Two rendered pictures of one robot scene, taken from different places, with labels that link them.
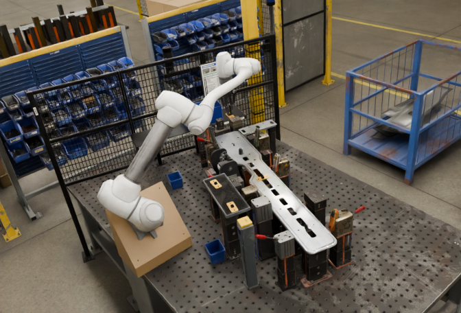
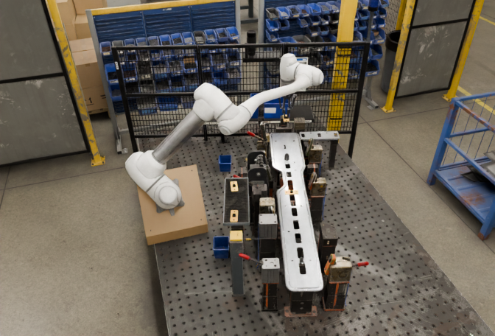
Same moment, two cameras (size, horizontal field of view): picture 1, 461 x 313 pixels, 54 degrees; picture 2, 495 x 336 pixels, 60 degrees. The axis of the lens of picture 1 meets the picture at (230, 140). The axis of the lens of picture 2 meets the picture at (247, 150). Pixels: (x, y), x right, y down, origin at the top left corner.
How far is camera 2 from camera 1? 0.69 m
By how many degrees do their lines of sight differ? 17
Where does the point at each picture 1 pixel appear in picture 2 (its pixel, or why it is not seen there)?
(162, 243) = (178, 222)
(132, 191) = (153, 169)
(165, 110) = (199, 103)
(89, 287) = (134, 230)
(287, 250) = (270, 277)
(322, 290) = (299, 325)
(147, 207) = (162, 189)
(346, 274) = (331, 320)
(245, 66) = (305, 75)
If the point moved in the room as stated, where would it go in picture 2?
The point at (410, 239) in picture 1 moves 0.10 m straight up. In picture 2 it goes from (420, 310) to (424, 299)
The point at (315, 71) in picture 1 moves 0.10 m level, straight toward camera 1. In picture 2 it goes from (438, 82) to (436, 85)
